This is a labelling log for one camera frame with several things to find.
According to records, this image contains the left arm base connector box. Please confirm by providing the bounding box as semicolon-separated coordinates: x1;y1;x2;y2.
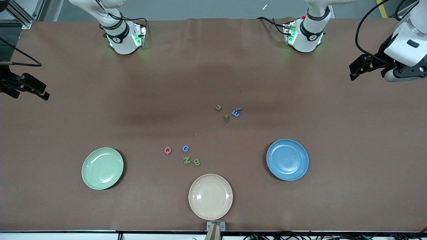
283;22;297;45

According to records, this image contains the blue plate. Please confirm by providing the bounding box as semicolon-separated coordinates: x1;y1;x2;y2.
266;139;310;181

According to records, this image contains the brown table cover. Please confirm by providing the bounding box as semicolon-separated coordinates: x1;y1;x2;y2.
0;17;427;232

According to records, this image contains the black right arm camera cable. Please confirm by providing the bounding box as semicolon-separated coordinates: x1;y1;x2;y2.
0;36;43;67

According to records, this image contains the green plate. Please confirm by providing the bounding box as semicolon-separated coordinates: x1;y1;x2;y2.
81;147;124;190

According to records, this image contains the grey metal bracket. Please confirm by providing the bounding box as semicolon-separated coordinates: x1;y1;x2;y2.
206;221;226;232

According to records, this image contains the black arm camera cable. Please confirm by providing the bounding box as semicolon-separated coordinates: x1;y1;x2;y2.
0;36;43;67
355;0;401;64

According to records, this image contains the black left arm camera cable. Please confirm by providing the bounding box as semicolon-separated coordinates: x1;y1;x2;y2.
355;0;401;64

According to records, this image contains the black left arm base cable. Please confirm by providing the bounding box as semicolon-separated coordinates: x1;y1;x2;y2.
256;17;289;35

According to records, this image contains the beige plate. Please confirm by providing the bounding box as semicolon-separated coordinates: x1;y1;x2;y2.
188;174;233;221

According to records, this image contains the black right arm base cable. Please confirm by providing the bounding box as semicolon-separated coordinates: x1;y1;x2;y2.
110;13;148;29

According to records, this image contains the beige mounting post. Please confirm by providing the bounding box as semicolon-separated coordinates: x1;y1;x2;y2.
204;223;223;240

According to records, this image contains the aluminium frame profile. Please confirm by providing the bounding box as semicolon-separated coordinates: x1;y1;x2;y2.
0;0;45;30

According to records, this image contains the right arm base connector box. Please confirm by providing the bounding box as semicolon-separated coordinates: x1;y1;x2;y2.
132;25;147;48

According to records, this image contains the black arm base cable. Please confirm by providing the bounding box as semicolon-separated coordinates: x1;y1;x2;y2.
110;13;148;29
256;17;289;35

